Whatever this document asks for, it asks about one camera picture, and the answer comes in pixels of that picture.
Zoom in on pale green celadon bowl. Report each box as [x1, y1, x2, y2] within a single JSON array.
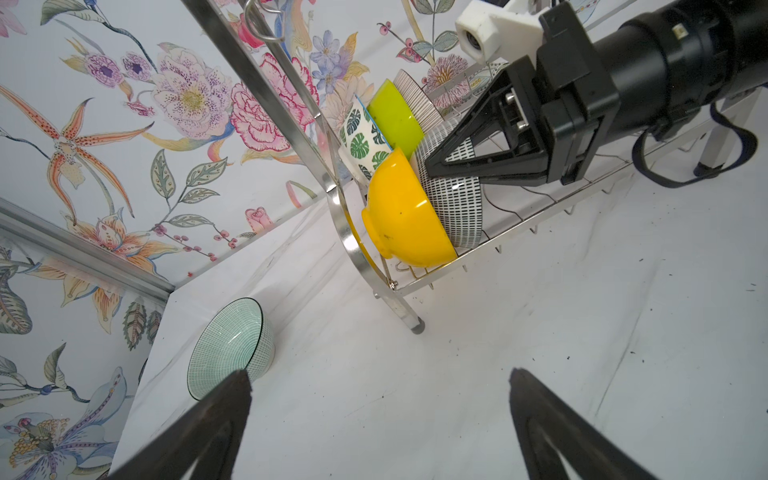
[[187, 297, 276, 400]]

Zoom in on pink striped bowl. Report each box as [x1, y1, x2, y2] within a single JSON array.
[[393, 69, 443, 133]]

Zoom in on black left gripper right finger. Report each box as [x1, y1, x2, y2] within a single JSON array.
[[509, 368, 654, 479]]

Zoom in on green leaf pattern bowl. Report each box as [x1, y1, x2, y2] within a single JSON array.
[[339, 97, 393, 186]]

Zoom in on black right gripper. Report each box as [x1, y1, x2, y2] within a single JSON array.
[[425, 3, 620, 186]]

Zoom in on yellow plastic bowl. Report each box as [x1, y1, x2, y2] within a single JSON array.
[[362, 148, 458, 268]]

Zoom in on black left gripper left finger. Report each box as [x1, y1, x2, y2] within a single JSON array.
[[108, 370, 252, 479]]

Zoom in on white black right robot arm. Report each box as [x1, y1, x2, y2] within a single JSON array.
[[425, 1, 767, 188]]

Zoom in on silver wire dish rack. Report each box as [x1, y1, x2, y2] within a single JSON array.
[[179, 0, 768, 335]]

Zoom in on dark blue floral bowl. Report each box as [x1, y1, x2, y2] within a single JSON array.
[[410, 118, 483, 249]]

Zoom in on lime green plastic bowl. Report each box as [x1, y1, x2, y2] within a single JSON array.
[[368, 80, 424, 158]]

